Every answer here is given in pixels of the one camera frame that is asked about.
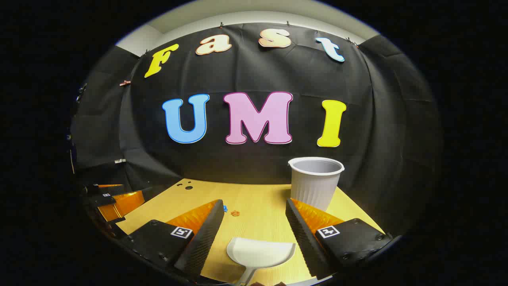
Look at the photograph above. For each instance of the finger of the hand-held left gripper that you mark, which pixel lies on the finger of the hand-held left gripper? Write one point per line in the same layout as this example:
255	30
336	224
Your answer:
107	190
123	204

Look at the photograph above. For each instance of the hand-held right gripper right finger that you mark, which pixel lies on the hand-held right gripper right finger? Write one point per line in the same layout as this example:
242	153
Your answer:
305	238

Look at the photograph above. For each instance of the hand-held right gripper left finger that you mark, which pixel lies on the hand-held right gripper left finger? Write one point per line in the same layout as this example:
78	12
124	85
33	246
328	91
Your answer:
202	238

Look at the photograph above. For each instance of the white dustpan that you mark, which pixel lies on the white dustpan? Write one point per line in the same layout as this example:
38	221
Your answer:
260	254

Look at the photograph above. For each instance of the white ribbed garbage bin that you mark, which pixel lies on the white ribbed garbage bin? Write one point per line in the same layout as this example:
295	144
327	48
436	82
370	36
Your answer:
315	184

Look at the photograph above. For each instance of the wooden desktop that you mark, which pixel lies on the wooden desktop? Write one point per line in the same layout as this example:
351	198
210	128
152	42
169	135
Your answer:
258	216

